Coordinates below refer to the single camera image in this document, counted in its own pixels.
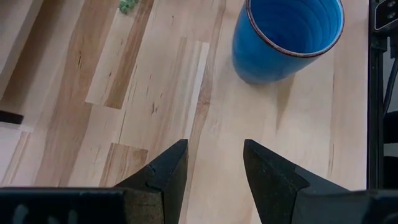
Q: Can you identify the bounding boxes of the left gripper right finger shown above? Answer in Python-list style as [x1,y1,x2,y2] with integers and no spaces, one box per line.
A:
[243,139,398,224]

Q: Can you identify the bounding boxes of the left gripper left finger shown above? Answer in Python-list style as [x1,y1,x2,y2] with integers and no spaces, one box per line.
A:
[0,139,190,224]

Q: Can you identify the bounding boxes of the blue mug with white stripe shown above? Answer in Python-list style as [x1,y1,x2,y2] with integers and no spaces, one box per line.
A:
[231,0,345,85]

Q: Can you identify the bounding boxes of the artificial succulent plant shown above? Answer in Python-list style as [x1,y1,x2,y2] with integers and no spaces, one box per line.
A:
[118,0,140,15]

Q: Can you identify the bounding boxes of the black aluminium table frame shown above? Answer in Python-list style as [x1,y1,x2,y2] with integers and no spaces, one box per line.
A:
[366,29,398,190]

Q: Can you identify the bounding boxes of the black depth camera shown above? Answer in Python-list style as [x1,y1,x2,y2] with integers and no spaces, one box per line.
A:
[369,0,398,32]

